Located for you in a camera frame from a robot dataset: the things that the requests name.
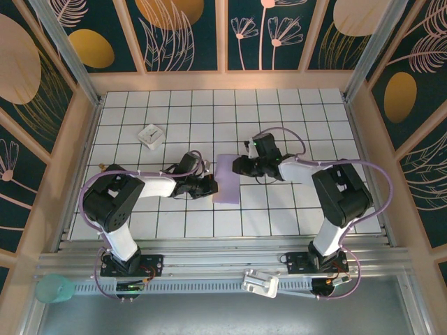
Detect white square alarm clock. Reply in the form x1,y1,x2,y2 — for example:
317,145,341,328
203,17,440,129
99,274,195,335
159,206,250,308
137,123,166,151

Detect grey metal sheet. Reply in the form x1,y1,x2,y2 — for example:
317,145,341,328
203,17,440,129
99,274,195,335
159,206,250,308
20,274,430,335

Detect black controller board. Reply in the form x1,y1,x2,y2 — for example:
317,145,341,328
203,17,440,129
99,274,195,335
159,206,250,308
312,277,353,297
115,281,147,293

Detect teal plastic cup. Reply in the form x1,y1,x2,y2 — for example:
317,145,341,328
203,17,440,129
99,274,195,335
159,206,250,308
34,273,75,304

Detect aluminium front rail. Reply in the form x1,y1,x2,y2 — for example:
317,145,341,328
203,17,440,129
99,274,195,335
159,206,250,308
33,234,415,282

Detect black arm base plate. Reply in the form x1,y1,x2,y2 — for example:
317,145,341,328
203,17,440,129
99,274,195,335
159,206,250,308
285,251,349,276
100,253,165,277

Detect grey slotted cable duct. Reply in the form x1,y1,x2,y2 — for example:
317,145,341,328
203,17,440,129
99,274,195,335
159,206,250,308
71,277,315,298

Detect aluminium side rail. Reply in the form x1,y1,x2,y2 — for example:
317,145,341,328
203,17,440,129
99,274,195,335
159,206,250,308
344,93,399,248
52,97,105,253

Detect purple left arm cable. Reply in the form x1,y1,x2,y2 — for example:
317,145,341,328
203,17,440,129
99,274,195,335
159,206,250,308
80,149,210,302

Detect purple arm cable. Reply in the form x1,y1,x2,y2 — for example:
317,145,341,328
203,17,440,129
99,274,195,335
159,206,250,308
80,149,210,302
260,127,396,302

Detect white plastic bracket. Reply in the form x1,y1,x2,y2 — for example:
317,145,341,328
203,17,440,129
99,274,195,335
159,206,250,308
241,268,280,299

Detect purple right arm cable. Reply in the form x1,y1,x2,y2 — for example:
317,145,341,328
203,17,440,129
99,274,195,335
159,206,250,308
260,127,396,302

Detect wall panel with pink flowers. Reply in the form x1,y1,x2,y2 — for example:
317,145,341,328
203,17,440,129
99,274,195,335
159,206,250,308
223,0,324,73

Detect wall panel fern gold oval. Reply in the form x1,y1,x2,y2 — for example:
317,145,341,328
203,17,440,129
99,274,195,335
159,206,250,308
365,0,447,153

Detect wall panel leaves orange circle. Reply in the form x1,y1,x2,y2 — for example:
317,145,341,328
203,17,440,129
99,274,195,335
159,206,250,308
124,0,224,74

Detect aluminium frame post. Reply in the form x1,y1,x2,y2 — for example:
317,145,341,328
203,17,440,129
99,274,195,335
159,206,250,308
341,0,410,103
27,0,106,106

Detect wall panel pink leaf outlines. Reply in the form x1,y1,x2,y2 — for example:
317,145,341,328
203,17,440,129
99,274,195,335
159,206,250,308
396,125,447,251

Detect wall panel beige circle grass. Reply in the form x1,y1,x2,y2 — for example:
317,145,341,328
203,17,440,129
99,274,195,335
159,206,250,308
306,0,399,73

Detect wall panel with gold oval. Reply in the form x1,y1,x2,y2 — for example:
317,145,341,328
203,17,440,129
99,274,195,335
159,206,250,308
47,0,147,75

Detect wall panel single pink flower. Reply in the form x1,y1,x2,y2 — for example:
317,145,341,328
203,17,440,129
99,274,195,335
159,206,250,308
0,104,53,258

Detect wall panel large beige disc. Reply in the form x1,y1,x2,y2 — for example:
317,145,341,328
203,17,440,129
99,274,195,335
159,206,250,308
0,0,78,158

